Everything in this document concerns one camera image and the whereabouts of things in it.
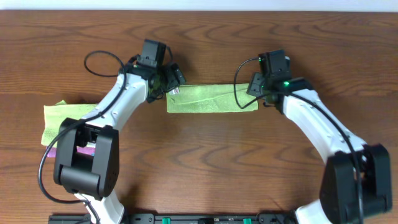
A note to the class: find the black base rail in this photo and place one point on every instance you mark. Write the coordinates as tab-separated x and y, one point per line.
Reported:
261	218

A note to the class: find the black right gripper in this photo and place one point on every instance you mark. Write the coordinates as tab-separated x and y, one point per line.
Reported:
254	86

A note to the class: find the light green microfiber cloth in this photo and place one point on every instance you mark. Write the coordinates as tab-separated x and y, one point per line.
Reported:
223	98

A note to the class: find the folded green cloth on stack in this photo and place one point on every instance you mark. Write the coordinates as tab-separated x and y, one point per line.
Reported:
54	115

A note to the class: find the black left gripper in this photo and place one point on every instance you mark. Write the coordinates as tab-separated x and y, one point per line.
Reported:
173	78

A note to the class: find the folded purple cloth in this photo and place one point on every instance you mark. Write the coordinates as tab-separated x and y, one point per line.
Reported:
84	150

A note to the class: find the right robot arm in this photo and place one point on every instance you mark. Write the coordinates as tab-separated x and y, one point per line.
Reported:
356	182

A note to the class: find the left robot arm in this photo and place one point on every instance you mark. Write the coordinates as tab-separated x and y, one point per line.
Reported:
87	156

